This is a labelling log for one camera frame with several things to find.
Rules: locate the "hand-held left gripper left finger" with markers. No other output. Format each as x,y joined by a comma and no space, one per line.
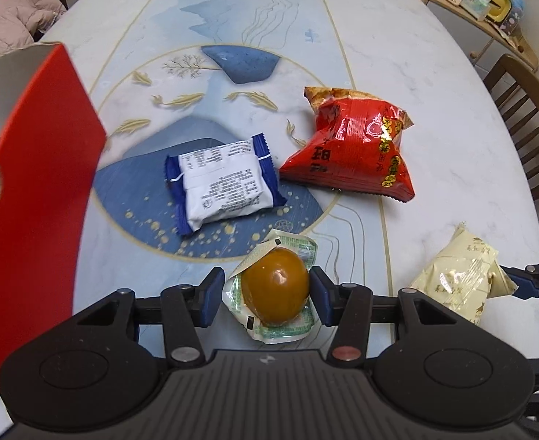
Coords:
212,294

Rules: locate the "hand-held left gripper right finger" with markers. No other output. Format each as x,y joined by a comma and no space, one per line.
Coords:
319,289

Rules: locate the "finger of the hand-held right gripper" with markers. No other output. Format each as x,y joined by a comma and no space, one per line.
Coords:
524,284

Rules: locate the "packaged brown braised egg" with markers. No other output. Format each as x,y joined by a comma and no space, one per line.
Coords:
276,288

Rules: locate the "cream snack packet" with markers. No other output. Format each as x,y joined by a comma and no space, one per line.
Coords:
462,275

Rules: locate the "red cardboard box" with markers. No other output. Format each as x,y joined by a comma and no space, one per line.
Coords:
31,192

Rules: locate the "blue and white snack packet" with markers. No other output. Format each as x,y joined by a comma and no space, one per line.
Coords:
225,183

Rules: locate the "red snack bag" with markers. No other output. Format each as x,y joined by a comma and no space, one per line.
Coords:
352,146

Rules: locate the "brown slatted wooden chair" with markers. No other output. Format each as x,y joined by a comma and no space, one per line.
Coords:
526,110

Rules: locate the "blue patterned item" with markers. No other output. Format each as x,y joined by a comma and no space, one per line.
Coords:
516,13

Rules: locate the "yellow container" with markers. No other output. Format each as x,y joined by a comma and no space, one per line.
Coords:
501,7

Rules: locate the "pink down jacket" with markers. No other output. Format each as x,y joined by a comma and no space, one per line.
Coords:
12,18

